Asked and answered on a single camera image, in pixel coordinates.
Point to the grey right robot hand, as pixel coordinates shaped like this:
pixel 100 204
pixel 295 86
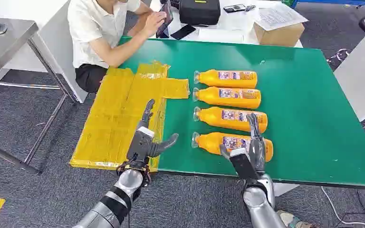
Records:
pixel 258 154

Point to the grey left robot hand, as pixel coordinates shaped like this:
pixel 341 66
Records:
pixel 141 148

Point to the person's right hand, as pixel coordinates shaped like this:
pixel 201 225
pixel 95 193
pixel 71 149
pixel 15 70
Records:
pixel 153 23

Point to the orange drink bottle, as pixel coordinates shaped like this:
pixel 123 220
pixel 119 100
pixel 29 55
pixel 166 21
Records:
pixel 209 142
pixel 211 118
pixel 211 97
pixel 214 78

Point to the dark tablet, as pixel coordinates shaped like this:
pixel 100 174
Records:
pixel 169 12

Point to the black phone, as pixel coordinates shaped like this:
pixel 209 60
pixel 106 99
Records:
pixel 183 32

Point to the yellow sheet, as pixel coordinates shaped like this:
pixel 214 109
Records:
pixel 113 126

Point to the white table leg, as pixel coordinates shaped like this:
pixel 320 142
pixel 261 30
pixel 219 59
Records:
pixel 284 189

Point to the black carry case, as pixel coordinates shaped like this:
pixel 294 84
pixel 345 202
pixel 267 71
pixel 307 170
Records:
pixel 198 12

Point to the green table mat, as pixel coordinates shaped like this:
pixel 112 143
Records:
pixel 295 110

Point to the person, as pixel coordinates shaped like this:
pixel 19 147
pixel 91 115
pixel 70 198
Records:
pixel 288 218
pixel 91 31

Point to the black device with lens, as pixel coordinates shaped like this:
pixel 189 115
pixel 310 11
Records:
pixel 234 8

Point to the bunch of keys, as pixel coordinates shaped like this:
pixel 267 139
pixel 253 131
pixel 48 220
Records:
pixel 250 8

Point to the cardboard box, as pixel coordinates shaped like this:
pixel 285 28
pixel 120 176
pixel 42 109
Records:
pixel 280 37

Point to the printed paper sheet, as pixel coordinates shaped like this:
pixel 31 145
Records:
pixel 280 17

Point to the green crate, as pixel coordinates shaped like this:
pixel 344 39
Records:
pixel 288 2

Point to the small grey metal part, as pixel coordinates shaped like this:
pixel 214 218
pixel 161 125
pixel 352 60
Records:
pixel 0 29

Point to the steel table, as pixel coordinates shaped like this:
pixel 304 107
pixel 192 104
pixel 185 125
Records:
pixel 0 47

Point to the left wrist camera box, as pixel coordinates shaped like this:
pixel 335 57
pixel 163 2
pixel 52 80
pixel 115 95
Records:
pixel 146 132

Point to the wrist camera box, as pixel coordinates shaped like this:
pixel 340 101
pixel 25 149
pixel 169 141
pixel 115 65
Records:
pixel 146 132
pixel 242 165

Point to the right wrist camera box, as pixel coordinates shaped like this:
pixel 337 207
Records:
pixel 242 165

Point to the blue metal frame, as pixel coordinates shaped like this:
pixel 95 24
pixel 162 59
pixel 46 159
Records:
pixel 343 2

